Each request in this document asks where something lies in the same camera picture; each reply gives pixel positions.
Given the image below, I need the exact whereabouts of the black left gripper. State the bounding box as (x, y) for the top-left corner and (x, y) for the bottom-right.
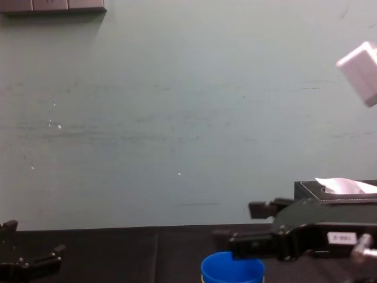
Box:
(0, 219), (67, 283)

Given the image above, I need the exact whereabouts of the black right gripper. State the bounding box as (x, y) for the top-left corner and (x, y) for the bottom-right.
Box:
(212, 197), (377, 262)

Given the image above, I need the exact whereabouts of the blue plastic cup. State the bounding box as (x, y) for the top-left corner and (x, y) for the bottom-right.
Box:
(200, 251), (266, 283)

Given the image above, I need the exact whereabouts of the black tissue box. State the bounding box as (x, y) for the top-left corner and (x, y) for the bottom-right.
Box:
(294, 178), (377, 208)

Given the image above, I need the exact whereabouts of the white tissue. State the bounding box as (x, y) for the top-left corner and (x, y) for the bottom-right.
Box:
(314, 176), (377, 196)

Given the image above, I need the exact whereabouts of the black table cloth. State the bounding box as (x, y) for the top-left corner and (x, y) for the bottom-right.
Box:
(0, 223), (377, 283)

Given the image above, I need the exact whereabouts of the dark wall switch panel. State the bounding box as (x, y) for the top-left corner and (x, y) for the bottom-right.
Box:
(0, 0), (108, 16)

